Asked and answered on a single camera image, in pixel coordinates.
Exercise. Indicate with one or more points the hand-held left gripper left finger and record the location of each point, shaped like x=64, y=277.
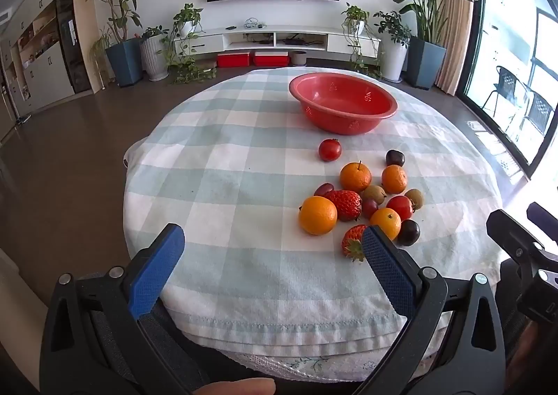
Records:
x=152, y=273

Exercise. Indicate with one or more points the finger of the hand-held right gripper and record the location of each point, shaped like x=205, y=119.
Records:
x=545, y=216
x=510, y=231

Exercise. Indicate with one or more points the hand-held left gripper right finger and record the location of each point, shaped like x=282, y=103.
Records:
x=388, y=273

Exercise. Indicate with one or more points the dark plum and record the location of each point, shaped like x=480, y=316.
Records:
x=409, y=232
x=394, y=158

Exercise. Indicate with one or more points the small strawberry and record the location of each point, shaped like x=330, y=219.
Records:
x=352, y=240

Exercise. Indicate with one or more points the dark red grape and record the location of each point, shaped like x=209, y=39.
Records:
x=369, y=208
x=322, y=189

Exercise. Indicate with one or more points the red tomato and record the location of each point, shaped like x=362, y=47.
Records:
x=329, y=150
x=399, y=206

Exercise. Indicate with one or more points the brown kiwi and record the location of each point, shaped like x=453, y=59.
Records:
x=375, y=193
x=415, y=198

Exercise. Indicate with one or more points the large strawberry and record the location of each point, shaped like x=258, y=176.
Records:
x=345, y=204

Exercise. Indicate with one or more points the large orange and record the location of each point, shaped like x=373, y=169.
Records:
x=318, y=215

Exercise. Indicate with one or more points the orange with stem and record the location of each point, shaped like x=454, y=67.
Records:
x=355, y=177

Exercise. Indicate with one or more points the red colander bowl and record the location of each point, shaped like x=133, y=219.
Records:
x=340, y=94

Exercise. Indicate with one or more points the person's right forearm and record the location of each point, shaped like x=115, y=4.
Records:
x=532, y=355

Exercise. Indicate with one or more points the person's left hand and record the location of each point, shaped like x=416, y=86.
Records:
x=239, y=388

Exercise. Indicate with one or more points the dark mesh fabric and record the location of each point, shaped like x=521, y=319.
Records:
x=183, y=355

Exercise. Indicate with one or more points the black outdoor chair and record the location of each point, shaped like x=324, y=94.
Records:
x=508, y=78
x=540, y=109

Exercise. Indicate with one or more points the white floral tablecloth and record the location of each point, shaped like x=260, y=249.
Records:
x=305, y=366

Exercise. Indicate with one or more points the checked tablecloth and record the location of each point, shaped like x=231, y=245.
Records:
x=244, y=150

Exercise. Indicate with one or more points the large-leaf plant in dark pot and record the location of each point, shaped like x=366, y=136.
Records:
x=425, y=63

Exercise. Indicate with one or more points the beige curtain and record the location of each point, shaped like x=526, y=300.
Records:
x=457, y=28

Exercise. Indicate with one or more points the bushy plant in white pot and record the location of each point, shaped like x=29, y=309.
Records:
x=392, y=61

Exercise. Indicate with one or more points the tall tree in blue pot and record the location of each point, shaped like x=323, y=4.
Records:
x=124, y=61

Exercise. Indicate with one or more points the plant in white ribbed pot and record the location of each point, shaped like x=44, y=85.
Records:
x=152, y=59

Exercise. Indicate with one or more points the sliding glass door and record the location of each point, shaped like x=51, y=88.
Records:
x=492, y=7

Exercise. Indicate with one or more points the dark glass cabinet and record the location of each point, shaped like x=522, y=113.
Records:
x=72, y=63

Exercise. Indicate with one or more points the red storage box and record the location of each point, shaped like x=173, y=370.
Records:
x=233, y=60
x=271, y=59

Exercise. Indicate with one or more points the grey round pot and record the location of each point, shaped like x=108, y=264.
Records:
x=299, y=58

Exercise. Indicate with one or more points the white television cabinet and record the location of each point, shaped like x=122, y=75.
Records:
x=348, y=44

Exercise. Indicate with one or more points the black media box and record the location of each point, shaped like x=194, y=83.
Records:
x=296, y=41

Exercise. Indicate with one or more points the trailing pothos in white pot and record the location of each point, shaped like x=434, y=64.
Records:
x=187, y=26

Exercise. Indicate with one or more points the trailing vine plant on cabinet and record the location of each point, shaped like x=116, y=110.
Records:
x=355, y=15

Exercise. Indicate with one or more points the white wall cabinets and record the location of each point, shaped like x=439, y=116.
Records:
x=48, y=68

